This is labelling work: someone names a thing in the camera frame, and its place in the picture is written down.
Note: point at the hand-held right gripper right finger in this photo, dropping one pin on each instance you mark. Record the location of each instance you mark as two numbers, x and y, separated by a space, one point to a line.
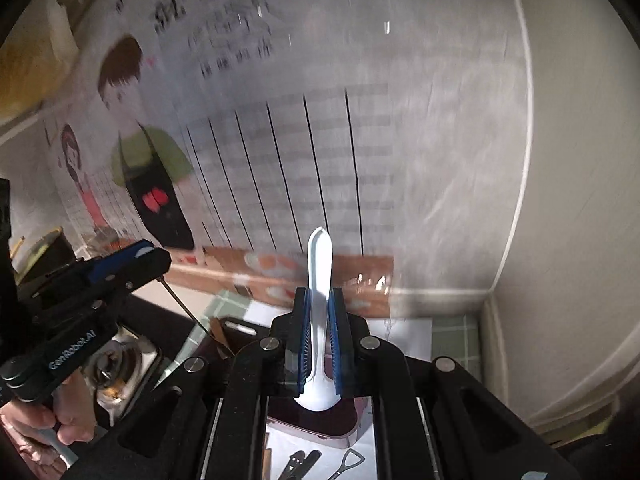
339 347

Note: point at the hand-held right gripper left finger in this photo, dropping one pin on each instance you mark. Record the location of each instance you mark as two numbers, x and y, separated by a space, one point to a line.
300 345

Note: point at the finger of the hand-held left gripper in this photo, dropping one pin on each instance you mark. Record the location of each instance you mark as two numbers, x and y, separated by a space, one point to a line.
122 261
147 270

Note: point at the white plastic spoon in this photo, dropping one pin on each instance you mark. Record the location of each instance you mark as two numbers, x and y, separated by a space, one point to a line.
318 280

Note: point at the purple utensil holder box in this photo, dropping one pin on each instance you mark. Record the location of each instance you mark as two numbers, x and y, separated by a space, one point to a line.
320 427

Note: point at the person's left hand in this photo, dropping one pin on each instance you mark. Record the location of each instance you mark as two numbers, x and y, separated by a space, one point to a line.
30 422

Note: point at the thin metal rod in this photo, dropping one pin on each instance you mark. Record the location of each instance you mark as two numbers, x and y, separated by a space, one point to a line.
181 301

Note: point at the black wok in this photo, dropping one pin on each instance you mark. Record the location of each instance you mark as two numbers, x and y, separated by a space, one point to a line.
45 257

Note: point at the green and white placemat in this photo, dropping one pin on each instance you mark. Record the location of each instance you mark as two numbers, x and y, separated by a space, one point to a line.
455 345

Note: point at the yellow panel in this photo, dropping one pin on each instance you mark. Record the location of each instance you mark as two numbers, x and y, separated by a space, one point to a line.
35 60

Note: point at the wall poster with cartoon figures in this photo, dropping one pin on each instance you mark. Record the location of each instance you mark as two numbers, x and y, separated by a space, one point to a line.
300 110

